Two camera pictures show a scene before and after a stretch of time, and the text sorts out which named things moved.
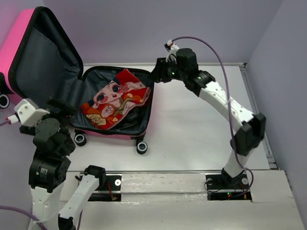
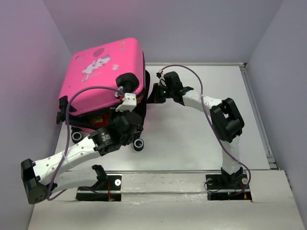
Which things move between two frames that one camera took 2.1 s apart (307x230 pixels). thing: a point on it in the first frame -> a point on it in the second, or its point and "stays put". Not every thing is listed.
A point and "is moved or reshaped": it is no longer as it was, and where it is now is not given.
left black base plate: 112,192 stays put
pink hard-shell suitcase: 37,62 is moved or reshaped
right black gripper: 159,71 -> 155,98
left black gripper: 66,110 -> 123,112
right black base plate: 219,190 stays put
